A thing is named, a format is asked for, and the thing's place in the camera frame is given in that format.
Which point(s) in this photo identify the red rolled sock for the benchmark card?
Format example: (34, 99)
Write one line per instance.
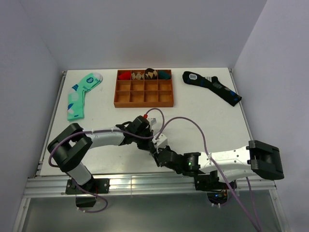
(125, 76)

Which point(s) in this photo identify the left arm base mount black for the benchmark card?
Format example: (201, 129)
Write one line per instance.
(87, 195)

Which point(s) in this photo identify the black blue patterned sock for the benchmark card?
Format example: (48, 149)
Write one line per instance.
(214, 85)

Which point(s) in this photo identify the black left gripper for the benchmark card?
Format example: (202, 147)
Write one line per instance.
(147, 146)

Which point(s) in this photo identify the teal rolled sock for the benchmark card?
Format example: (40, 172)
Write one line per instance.
(163, 75)

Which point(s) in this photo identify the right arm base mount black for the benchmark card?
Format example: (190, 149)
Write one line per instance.
(217, 192)

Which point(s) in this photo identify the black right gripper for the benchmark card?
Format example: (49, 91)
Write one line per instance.
(155, 154)

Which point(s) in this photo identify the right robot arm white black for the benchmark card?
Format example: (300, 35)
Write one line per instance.
(216, 170)

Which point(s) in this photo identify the aluminium table frame rail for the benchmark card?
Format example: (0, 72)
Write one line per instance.
(221, 132)

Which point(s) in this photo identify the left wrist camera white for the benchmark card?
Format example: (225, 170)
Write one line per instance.
(152, 121)

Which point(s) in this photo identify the brown wooden compartment tray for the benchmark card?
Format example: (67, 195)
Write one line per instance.
(143, 93)

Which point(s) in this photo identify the beige argyle rolled sock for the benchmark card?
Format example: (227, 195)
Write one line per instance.
(137, 75)

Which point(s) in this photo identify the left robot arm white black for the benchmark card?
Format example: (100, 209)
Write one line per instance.
(71, 145)

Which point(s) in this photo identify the dark brown argyle rolled sock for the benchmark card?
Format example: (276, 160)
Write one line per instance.
(150, 74)

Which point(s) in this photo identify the mint green patterned sock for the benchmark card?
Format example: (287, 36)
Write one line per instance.
(76, 95)

